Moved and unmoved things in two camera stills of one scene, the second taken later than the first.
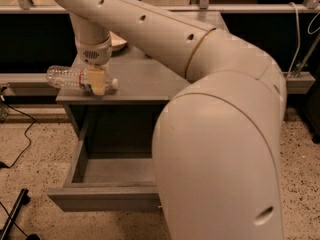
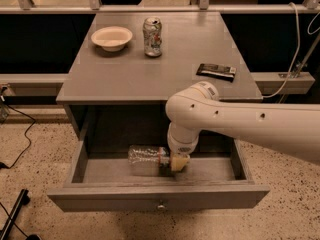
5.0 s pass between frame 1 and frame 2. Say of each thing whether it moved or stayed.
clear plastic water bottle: moved
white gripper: moved
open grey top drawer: stayed
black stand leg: stayed
